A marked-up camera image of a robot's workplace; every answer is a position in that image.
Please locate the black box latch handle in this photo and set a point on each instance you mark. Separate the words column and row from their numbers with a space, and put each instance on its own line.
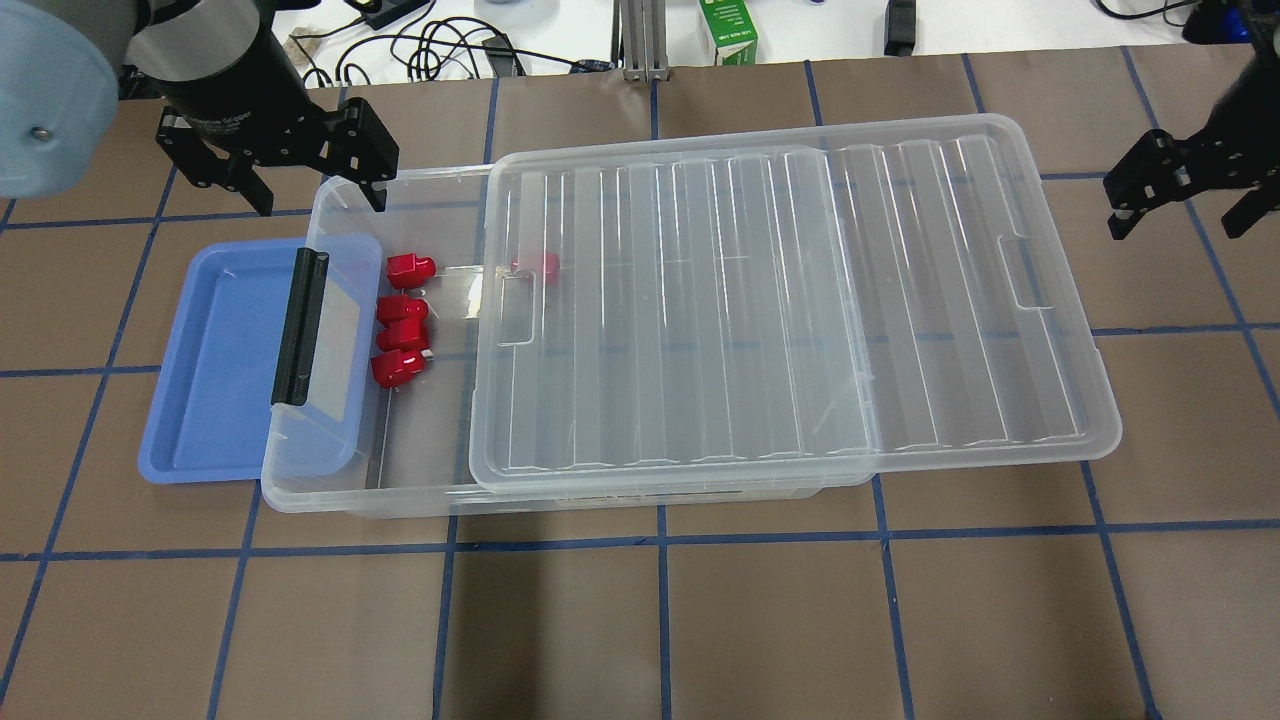
column 297, row 350

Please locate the clear plastic box lid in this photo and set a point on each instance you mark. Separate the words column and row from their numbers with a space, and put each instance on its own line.
column 980, row 353

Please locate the red block in box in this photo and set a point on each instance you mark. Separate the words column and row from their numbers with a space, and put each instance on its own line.
column 394, row 368
column 545, row 266
column 397, row 307
column 408, row 335

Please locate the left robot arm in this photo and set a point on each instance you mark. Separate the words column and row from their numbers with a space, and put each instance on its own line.
column 234, row 102

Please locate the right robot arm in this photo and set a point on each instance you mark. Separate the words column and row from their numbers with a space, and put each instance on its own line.
column 1261, row 32

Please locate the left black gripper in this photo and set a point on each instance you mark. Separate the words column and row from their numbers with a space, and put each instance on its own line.
column 232, row 82

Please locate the red block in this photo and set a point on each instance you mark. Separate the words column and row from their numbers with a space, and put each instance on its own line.
column 408, row 335
column 545, row 266
column 394, row 368
column 409, row 271
column 397, row 307

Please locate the clear plastic storage box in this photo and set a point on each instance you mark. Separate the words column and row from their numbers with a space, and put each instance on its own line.
column 400, row 430

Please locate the aluminium frame post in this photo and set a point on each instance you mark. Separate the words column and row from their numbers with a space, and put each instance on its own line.
column 639, row 40

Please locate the green white carton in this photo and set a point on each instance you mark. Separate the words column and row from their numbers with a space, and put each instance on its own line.
column 730, row 31

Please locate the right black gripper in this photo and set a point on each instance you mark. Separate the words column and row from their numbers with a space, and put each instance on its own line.
column 1237, row 130

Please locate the black power adapter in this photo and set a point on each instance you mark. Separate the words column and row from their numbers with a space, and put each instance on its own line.
column 382, row 14

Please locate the blue plastic tray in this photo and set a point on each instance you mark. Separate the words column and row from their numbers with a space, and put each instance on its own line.
column 212, row 418

